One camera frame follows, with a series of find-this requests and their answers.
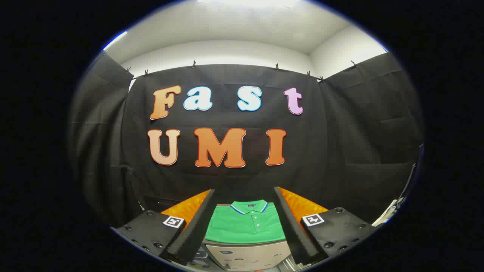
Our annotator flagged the black backdrop cloth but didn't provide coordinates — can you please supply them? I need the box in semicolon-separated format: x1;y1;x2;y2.
68;51;425;227

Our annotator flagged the green polo shirt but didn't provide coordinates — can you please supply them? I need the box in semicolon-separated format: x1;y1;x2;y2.
204;200;287;244

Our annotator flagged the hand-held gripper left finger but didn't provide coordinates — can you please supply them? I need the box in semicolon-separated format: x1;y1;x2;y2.
113;189;216;266

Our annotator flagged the row of black cloth clips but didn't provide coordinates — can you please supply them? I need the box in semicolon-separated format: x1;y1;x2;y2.
125;60;359;83

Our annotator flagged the white printed paper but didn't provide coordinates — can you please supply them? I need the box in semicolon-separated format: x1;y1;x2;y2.
372;196;407;227

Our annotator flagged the ceiling light strip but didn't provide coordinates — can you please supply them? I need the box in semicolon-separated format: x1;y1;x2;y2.
103;31;128;51

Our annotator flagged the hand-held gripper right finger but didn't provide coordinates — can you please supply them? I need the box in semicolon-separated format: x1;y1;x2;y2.
274;186;377;266

